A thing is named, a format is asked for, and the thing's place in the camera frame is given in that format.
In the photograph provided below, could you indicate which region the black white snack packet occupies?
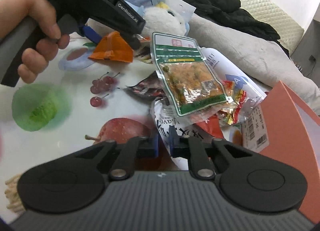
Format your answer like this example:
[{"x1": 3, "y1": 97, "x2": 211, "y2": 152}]
[{"x1": 150, "y1": 97, "x2": 208, "y2": 172}]

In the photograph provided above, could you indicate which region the orange snack packet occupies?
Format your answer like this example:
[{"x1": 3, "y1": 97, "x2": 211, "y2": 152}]
[{"x1": 89, "y1": 31, "x2": 133, "y2": 63}]

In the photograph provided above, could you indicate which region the green bordered snack bag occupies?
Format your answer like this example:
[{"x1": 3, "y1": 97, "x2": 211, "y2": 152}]
[{"x1": 150, "y1": 32, "x2": 233, "y2": 117}]

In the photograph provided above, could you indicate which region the clear bag of red candies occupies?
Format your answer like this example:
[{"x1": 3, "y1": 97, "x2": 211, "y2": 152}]
[{"x1": 195, "y1": 79, "x2": 271, "y2": 150}]

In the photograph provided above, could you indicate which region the small red noodle snack packet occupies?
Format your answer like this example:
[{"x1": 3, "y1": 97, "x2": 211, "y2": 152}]
[{"x1": 126, "y1": 71, "x2": 166, "y2": 101}]

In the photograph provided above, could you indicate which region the person's left hand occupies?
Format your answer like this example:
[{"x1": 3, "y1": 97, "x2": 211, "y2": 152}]
[{"x1": 1, "y1": 0, "x2": 69, "y2": 83}]

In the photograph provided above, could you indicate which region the fruit print bed sheet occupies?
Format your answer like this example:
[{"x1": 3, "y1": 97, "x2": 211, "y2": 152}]
[{"x1": 0, "y1": 31, "x2": 276, "y2": 224}]

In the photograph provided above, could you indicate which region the white blue plush duck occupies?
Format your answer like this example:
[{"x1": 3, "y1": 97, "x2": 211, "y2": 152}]
[{"x1": 126, "y1": 2, "x2": 189, "y2": 38}]

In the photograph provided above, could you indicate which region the white spray bottle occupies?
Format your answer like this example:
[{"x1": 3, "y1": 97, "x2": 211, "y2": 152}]
[{"x1": 201, "y1": 48, "x2": 266, "y2": 107}]

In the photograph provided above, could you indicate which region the pink cardboard box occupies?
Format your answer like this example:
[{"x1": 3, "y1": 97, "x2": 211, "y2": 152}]
[{"x1": 260, "y1": 81, "x2": 319, "y2": 223}]

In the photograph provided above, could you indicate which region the grey blanket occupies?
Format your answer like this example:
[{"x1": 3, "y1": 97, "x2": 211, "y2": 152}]
[{"x1": 189, "y1": 14, "x2": 319, "y2": 115}]

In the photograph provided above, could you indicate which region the black jacket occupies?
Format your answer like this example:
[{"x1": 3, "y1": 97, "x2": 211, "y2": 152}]
[{"x1": 183, "y1": 0, "x2": 289, "y2": 55}]

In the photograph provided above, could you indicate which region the cream padded headboard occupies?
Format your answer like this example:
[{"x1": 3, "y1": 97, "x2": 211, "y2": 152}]
[{"x1": 240, "y1": 0, "x2": 304, "y2": 54}]

